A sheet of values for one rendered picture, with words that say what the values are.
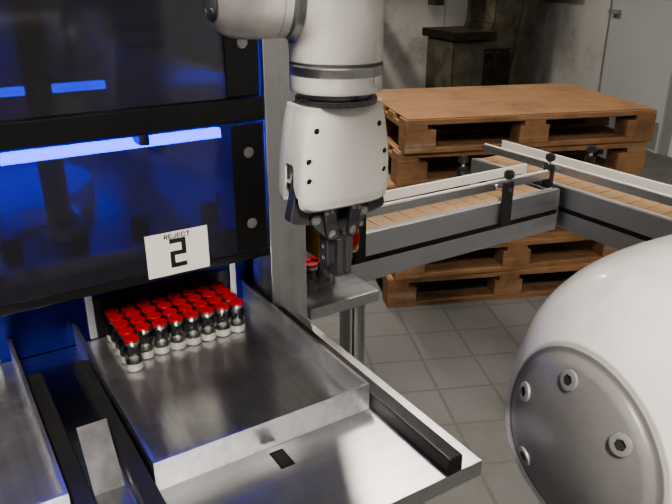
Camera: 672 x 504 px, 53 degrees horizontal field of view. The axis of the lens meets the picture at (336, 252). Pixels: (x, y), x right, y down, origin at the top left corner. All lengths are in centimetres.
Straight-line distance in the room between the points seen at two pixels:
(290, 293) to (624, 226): 73
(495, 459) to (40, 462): 160
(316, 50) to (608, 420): 44
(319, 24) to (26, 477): 54
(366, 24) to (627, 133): 263
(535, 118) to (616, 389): 273
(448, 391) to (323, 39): 198
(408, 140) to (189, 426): 206
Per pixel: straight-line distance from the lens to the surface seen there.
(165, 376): 91
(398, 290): 296
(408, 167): 279
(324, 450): 77
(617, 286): 23
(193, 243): 92
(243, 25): 57
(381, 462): 76
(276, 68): 92
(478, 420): 234
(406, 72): 825
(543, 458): 24
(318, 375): 89
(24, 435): 86
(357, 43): 59
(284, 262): 100
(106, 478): 75
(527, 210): 147
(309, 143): 61
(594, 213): 150
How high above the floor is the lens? 136
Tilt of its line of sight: 23 degrees down
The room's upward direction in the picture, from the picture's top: straight up
